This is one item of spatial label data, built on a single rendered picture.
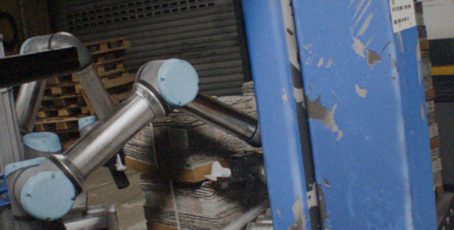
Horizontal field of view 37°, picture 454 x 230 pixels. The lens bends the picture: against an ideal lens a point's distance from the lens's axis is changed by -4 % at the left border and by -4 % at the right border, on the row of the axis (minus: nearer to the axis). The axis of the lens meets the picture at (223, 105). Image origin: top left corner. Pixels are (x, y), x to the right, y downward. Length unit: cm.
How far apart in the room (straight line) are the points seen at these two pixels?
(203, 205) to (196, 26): 795
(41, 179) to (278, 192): 126
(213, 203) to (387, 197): 188
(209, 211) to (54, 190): 76
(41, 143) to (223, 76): 788
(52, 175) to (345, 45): 131
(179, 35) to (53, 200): 873
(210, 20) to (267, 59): 965
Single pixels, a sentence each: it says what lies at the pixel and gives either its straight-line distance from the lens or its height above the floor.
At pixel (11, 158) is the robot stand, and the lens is 200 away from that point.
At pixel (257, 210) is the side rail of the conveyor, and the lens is 191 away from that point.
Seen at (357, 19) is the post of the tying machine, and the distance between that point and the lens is 36.
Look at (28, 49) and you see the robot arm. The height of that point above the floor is 133.
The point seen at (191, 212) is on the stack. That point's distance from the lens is 232.
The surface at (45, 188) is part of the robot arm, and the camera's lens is 162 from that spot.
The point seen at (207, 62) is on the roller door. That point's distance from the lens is 1010.
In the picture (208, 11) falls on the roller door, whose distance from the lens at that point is 1001.
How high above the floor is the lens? 131
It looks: 7 degrees down
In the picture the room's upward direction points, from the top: 8 degrees counter-clockwise
